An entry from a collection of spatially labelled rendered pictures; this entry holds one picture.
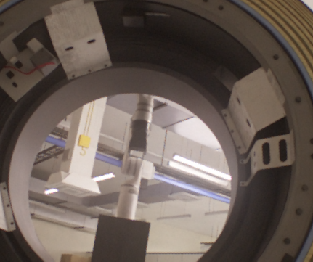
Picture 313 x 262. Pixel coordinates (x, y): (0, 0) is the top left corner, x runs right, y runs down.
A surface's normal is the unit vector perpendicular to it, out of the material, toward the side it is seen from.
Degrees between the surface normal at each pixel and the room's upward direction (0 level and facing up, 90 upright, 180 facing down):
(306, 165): 90
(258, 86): 104
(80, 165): 90
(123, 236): 90
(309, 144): 90
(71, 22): 119
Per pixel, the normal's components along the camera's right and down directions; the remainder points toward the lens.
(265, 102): -0.58, -0.15
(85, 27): 0.11, 0.15
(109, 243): 0.08, -0.36
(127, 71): -0.04, 0.92
